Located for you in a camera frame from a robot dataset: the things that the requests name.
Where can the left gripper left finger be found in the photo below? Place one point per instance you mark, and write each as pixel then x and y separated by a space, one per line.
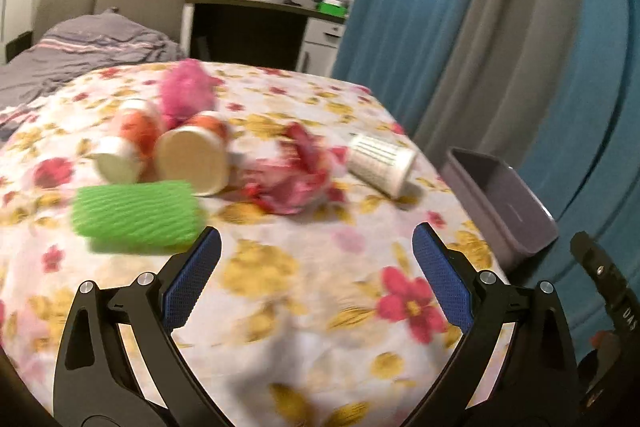
pixel 94 384

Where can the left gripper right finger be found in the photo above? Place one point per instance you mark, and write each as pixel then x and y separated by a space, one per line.
pixel 537 384

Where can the green foam net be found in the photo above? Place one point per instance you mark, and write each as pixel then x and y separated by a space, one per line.
pixel 157 214

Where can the orange paper cup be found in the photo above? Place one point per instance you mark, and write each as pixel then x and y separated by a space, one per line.
pixel 125 152
pixel 197 153

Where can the grid paper cup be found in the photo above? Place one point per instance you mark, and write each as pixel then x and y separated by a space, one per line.
pixel 382 164

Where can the red white wrapper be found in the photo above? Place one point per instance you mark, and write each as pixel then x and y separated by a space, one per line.
pixel 300 176

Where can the pink plastic bag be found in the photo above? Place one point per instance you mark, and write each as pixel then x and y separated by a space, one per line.
pixel 186 90

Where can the grey trash bin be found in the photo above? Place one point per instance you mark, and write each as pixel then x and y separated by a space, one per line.
pixel 513 220

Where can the right hand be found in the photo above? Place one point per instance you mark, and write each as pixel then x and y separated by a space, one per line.
pixel 612 395

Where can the floral tablecloth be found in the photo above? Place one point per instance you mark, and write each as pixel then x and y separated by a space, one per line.
pixel 322 319

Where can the blue grey curtain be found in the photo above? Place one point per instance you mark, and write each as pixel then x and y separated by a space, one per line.
pixel 549 86

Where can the grey striped duvet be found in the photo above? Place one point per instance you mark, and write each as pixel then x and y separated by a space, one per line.
pixel 71 49

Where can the black bedside stand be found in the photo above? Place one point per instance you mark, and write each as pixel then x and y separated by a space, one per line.
pixel 18 45

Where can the dark desk with drawers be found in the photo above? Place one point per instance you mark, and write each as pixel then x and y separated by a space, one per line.
pixel 261 33

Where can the green box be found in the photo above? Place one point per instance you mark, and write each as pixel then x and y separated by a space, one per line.
pixel 332 8

